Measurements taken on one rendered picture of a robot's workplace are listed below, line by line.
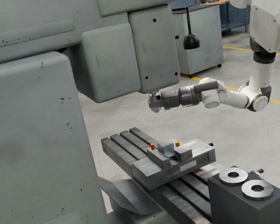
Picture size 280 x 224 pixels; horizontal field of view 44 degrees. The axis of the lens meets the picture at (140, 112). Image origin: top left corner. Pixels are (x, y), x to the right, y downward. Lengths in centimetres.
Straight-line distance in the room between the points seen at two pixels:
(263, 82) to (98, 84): 75
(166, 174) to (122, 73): 50
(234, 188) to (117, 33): 64
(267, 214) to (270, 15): 62
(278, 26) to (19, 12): 82
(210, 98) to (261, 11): 40
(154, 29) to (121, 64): 19
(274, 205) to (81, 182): 60
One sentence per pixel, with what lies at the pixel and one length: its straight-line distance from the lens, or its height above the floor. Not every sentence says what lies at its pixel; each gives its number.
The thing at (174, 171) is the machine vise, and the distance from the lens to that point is 153.
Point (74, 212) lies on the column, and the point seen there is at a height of 104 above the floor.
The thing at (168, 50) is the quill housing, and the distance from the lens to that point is 136.
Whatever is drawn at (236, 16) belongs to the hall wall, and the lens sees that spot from 1039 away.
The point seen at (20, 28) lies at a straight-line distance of 116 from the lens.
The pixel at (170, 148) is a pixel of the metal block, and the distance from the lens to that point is 152.
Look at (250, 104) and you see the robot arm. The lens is 164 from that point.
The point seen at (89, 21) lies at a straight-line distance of 121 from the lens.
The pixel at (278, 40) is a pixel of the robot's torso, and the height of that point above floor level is 145.
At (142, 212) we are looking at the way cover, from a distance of 148.
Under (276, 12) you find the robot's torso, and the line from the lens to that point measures 124.
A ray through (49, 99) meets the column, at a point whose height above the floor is 144.
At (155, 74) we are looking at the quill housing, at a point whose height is 138.
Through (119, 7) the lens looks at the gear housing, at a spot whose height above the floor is 165.
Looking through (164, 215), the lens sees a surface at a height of 81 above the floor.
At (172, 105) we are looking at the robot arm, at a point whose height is 122.
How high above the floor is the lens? 173
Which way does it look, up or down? 21 degrees down
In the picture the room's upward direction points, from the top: 10 degrees counter-clockwise
